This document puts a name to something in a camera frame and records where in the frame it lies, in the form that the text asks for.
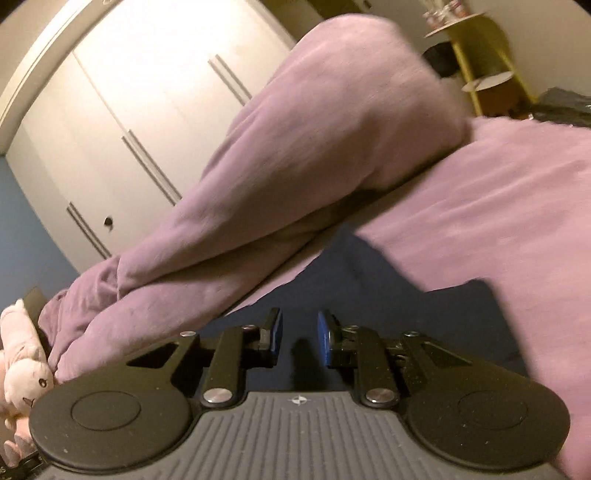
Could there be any purple bed sheet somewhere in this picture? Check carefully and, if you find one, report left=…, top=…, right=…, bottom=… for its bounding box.
left=226, top=115, right=591, bottom=480

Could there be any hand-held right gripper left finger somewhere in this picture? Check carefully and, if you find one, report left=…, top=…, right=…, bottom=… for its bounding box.
left=124, top=307, right=284, bottom=409

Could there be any yellow round side table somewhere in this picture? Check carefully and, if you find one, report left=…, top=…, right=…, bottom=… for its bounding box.
left=422, top=11, right=539, bottom=117

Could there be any purple duvet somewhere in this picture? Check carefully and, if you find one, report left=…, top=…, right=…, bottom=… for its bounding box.
left=38, top=16, right=472, bottom=385

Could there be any black bag by table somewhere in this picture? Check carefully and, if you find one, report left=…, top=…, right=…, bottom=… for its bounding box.
left=422, top=41, right=463, bottom=78

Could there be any black packet on floor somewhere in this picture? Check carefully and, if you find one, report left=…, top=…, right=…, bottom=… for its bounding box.
left=530, top=88, right=591, bottom=128

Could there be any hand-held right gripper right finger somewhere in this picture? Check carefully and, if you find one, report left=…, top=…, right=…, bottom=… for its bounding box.
left=316, top=309, right=470, bottom=409

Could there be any pale flower bouquet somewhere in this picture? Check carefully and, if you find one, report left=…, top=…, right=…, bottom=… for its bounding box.
left=422, top=0, right=468, bottom=25

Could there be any white wardrobe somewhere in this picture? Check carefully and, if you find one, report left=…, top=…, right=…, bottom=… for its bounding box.
left=0, top=0, right=302, bottom=260

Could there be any white plush toy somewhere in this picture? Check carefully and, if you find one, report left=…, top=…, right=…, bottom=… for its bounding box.
left=0, top=299, right=55, bottom=431

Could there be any dark navy zip jacket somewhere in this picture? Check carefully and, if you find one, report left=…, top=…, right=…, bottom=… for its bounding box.
left=198, top=226, right=531, bottom=394

